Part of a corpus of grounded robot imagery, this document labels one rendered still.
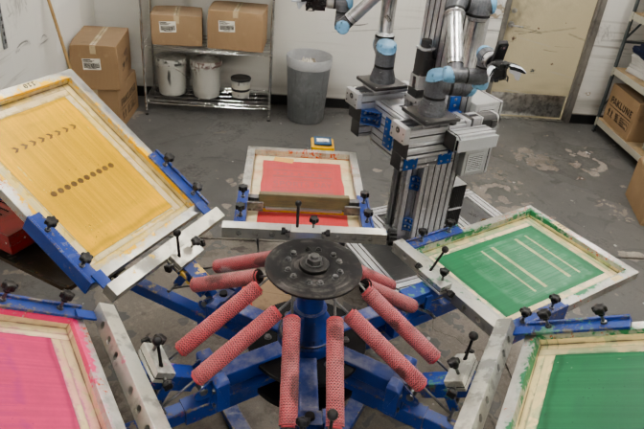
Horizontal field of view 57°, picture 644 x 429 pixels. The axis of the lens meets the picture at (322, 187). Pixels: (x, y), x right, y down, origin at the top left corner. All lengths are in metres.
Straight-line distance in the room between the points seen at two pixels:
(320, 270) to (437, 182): 1.98
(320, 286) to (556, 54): 5.44
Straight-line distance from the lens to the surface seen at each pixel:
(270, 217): 2.67
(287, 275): 1.77
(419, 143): 3.13
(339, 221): 2.68
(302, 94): 5.82
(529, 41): 6.71
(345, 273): 1.80
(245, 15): 5.66
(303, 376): 1.88
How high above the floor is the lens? 2.41
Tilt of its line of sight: 30 degrees down
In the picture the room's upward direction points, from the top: 6 degrees clockwise
